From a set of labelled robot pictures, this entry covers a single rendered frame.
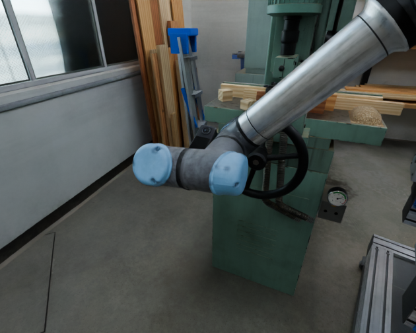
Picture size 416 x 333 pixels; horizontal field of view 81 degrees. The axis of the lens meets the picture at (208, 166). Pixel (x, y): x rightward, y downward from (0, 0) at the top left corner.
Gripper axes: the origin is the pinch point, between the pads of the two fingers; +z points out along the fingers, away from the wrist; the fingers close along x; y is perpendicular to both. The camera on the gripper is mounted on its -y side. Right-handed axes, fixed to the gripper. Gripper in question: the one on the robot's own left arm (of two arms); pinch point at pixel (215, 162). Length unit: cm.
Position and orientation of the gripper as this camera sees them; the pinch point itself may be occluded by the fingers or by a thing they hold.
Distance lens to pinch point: 74.3
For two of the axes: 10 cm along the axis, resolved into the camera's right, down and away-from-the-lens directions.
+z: 3.5, 0.4, 9.4
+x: 9.2, 2.0, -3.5
